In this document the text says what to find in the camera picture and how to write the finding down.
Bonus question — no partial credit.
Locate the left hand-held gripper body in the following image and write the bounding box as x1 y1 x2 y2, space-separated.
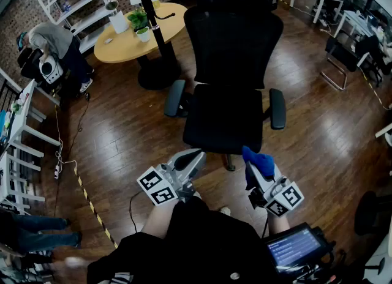
137 163 196 206

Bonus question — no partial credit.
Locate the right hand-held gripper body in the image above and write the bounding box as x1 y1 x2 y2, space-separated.
248 176 305 218

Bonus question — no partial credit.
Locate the blue fluffy cloth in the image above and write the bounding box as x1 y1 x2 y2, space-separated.
241 145 276 180

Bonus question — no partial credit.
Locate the person's left forearm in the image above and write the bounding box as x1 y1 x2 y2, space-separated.
141 198 180 241

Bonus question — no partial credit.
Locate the person's right forearm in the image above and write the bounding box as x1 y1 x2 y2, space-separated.
268 214 291 235

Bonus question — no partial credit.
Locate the black chair wheel base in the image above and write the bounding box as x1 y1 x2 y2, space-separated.
222 153 237 172

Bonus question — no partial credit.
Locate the black chair armrest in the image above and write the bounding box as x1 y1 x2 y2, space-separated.
164 80 187 118
269 88 287 130

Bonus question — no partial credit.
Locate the person's black clothing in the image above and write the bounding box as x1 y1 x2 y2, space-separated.
87 195 276 284

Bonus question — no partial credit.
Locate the yellow black hazard tape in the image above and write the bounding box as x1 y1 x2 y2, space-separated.
360 67 385 111
73 166 119 249

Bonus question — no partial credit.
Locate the black round stool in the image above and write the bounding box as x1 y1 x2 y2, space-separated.
354 190 392 237

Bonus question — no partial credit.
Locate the black coat rack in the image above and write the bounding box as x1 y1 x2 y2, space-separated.
113 0 182 91

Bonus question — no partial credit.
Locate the round wooden table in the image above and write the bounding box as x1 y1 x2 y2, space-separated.
94 2 188 78

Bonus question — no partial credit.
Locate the black mesh chair backrest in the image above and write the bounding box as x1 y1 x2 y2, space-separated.
183 6 284 90

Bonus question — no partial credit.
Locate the white metal rack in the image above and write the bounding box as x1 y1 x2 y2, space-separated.
0 151 47 215

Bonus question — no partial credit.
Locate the green potted plant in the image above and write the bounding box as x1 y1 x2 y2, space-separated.
127 6 151 43

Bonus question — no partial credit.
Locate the white cylinder appliance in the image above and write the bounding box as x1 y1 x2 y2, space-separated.
105 0 130 35

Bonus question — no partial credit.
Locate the white device with black circle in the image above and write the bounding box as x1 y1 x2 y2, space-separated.
39 54 64 84

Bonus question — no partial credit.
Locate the black chrome cantilever chair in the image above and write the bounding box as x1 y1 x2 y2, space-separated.
320 34 360 91

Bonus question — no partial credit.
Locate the white shelf unit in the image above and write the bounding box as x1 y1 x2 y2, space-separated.
31 0 111 54

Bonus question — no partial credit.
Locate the black office chair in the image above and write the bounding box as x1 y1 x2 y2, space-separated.
17 47 43 82

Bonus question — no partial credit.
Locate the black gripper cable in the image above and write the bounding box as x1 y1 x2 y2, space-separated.
129 190 145 234

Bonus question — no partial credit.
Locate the black floor cable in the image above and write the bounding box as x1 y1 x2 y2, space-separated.
66 92 91 161

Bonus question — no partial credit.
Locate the white power strip cable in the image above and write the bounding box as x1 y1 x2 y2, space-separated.
54 105 78 180

